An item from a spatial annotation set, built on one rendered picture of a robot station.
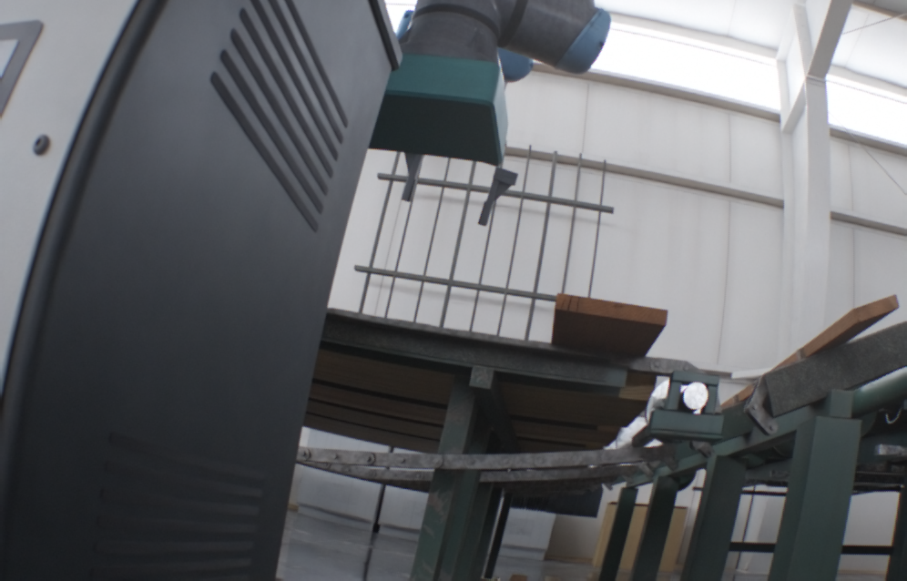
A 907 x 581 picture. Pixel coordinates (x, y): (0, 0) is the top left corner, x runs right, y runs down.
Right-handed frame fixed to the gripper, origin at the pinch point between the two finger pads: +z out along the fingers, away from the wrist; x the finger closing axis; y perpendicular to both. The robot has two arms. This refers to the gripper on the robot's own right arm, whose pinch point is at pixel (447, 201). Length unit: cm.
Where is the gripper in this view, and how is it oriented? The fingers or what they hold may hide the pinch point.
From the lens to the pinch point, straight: 134.4
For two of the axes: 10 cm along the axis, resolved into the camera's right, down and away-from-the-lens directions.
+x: 9.5, 3.1, -1.0
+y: -1.3, 1.0, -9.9
